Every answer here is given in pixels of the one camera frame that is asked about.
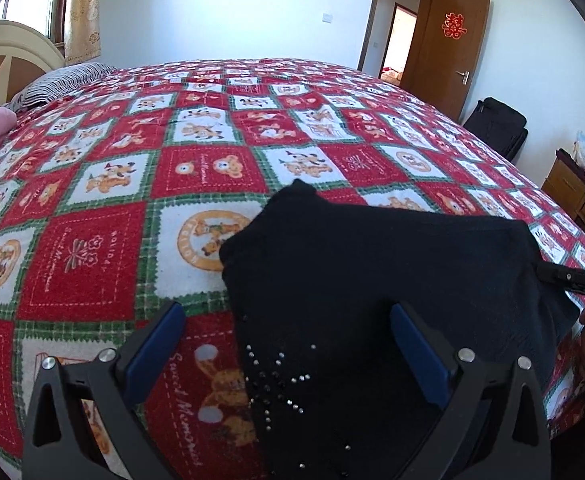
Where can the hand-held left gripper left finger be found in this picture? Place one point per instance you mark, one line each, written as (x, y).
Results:
(157, 350)

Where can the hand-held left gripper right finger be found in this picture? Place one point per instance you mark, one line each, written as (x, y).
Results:
(417, 355)

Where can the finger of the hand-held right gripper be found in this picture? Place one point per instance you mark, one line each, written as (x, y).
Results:
(565, 276)

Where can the black pants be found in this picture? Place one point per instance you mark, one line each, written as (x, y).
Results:
(372, 260)

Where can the wooden nightstand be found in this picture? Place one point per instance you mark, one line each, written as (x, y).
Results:
(567, 185)

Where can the black suitcase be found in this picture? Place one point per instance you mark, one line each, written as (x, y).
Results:
(497, 125)

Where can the red checkered printed blanket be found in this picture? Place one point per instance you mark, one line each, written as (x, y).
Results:
(122, 160)

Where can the brown wooden door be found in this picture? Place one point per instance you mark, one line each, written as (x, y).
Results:
(437, 70)

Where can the red paper door decoration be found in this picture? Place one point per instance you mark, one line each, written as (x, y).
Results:
(453, 25)

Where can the striped pillow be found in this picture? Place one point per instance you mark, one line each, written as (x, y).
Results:
(62, 82)

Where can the cream and wood headboard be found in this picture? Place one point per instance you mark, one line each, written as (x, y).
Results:
(2, 55)

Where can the yellow patterned curtain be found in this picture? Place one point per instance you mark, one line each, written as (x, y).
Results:
(83, 10)

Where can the brown door frame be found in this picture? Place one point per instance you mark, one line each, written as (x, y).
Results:
(372, 20)

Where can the white wall switch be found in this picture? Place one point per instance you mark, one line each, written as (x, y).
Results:
(327, 17)

